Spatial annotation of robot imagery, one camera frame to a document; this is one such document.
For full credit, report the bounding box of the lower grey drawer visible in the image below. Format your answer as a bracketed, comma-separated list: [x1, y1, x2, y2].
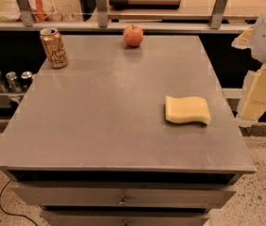
[41, 210, 208, 226]

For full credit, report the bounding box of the grey drawer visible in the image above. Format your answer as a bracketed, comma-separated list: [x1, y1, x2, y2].
[10, 182, 236, 209]
[41, 210, 208, 226]

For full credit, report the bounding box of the green silver can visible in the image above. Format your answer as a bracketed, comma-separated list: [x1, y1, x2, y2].
[6, 72, 22, 93]

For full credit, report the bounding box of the right metal bracket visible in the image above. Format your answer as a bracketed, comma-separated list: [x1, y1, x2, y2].
[208, 0, 228, 29]

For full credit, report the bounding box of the orange soda can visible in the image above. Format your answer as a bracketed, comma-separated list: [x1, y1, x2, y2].
[40, 27, 68, 69]

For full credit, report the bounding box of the white orange plastic bag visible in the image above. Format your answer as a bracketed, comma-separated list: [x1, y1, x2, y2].
[0, 0, 63, 23]

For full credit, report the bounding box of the grey drawer cabinet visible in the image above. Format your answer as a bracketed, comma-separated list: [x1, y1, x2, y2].
[0, 36, 255, 214]

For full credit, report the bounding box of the middle metal bracket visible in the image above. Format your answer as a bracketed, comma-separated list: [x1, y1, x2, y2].
[95, 0, 108, 27]

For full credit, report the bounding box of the black floor cable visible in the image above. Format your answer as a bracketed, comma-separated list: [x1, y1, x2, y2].
[0, 179, 39, 226]

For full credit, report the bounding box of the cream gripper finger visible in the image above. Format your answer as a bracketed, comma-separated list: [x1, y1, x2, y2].
[236, 64, 266, 122]
[231, 27, 253, 50]

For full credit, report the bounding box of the red apple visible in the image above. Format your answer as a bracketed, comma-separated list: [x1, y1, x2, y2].
[123, 24, 143, 47]

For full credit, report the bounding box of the metal bracket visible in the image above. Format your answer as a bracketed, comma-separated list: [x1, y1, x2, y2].
[16, 0, 35, 27]
[95, 0, 108, 27]
[208, 0, 228, 29]

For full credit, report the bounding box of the left metal bracket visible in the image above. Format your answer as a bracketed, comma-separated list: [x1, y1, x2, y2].
[16, 0, 35, 27]

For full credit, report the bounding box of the yellow sponge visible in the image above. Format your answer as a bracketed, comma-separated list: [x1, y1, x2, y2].
[165, 96, 211, 125]

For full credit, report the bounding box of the upper grey drawer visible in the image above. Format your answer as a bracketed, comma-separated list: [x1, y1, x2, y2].
[10, 182, 236, 209]

